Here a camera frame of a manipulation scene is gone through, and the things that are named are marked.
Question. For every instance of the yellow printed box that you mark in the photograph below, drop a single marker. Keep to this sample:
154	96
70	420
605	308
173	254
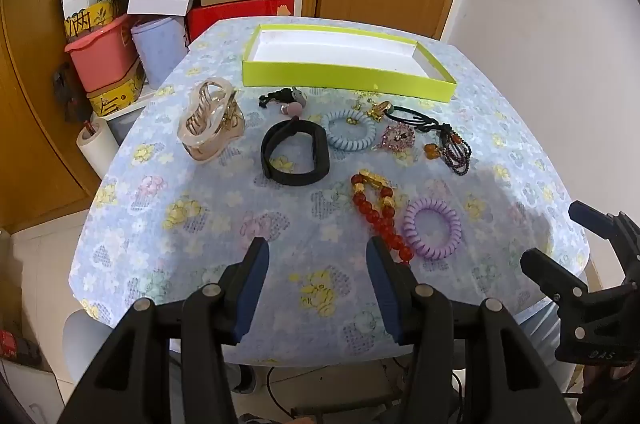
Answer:
115	96
90	21

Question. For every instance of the black wristband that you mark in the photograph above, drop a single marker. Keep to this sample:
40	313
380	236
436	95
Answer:
272	166

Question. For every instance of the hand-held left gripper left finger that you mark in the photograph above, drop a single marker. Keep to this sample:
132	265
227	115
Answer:
252	296

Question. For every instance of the pink plastic basket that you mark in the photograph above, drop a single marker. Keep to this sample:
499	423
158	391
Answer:
102	58

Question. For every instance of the dark red hanging ornament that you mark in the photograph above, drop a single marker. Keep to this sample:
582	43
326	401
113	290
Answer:
70	93

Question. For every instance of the clear plastic storage bin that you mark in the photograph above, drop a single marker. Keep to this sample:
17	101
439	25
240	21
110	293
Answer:
127	118

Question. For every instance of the wooden cabinet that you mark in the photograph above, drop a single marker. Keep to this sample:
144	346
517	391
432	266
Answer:
30	103

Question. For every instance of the large red box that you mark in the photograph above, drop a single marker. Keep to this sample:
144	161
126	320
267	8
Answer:
230	16

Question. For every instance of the beige hair claw clip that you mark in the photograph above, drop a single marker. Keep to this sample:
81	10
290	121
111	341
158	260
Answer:
212	123

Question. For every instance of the white box lid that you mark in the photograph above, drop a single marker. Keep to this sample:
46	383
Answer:
157	6

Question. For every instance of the white paper roll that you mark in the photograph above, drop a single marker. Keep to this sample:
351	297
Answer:
97	151

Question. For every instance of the lavender plastic bucket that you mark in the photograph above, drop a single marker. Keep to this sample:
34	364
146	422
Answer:
157	53

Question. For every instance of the pink rhinestone brooch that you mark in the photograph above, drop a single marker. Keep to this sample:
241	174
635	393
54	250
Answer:
397	137

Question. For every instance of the green cardboard box tray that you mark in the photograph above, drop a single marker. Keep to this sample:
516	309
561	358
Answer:
340	78

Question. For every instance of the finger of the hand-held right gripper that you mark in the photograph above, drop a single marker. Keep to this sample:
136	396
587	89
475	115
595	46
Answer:
547	276
595	221

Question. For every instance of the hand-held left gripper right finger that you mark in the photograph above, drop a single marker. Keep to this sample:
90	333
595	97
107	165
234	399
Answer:
384	291

